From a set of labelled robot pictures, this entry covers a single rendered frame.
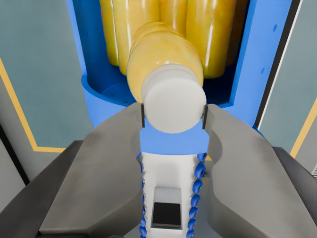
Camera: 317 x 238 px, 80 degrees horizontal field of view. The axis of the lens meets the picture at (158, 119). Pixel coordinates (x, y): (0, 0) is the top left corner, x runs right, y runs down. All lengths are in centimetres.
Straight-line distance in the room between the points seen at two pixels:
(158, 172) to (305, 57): 134
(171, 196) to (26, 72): 152
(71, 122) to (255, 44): 179
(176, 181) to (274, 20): 61
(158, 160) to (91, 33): 45
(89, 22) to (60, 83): 142
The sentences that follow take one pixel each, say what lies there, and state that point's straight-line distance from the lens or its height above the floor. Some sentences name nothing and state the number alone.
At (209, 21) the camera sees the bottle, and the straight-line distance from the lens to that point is 28.
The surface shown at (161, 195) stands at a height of 96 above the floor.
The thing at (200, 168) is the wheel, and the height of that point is 97.
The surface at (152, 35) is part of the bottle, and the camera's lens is 17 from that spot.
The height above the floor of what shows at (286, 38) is 15.
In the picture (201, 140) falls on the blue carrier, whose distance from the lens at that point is 23.
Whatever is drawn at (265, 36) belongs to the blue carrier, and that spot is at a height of 120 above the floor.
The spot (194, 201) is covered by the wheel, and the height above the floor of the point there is 98.
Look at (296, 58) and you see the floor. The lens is 168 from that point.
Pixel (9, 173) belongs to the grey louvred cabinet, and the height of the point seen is 18.
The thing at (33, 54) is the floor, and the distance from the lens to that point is 178.
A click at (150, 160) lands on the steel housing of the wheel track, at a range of 67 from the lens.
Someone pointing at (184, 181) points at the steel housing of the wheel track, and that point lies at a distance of 73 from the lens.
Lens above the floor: 141
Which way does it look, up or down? 58 degrees down
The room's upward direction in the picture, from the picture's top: 172 degrees counter-clockwise
